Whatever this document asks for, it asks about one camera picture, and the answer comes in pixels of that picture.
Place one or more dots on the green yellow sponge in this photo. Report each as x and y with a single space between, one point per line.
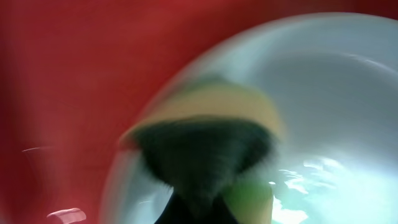
204 140

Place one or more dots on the light blue plate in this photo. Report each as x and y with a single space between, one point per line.
333 79

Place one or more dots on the red plastic tray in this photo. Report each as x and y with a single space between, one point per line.
75 73

